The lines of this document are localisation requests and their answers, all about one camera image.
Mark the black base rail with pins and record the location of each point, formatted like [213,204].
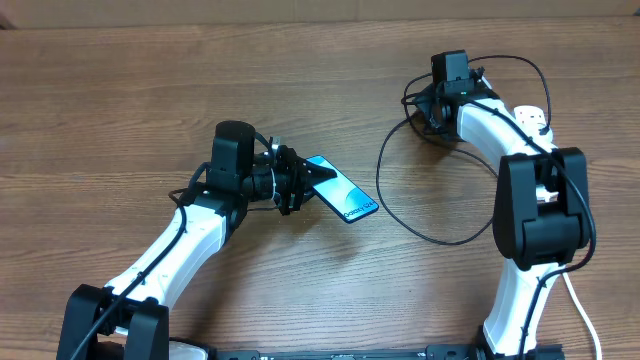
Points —
[380,355]

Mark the Samsung Galaxy smartphone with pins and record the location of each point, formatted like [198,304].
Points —
[343,196]

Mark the white power strip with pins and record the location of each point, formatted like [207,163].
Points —
[532,121]

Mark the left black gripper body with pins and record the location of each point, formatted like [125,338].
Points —
[288,191]

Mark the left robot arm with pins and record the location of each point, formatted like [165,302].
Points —
[128,318]

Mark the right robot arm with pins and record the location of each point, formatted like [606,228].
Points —
[541,215]

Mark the cardboard backdrop panel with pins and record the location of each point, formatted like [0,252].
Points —
[39,14]

